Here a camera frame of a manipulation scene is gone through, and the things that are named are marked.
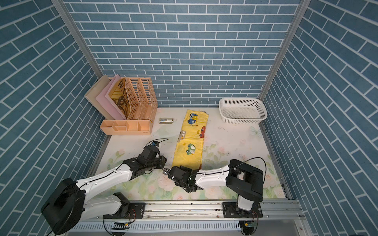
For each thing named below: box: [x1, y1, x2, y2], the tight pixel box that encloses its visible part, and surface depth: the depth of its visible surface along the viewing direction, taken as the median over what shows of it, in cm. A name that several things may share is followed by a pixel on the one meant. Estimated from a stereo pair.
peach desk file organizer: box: [99, 77, 158, 136], surface depth 107 cm
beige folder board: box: [84, 74, 115, 120], surface depth 93 cm
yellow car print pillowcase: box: [172, 109, 209, 170], surface depth 103 cm
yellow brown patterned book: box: [108, 77, 131, 120], surface depth 103 cm
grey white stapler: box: [158, 117, 174, 125], surface depth 111 cm
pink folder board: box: [95, 74, 127, 121], surface depth 95 cm
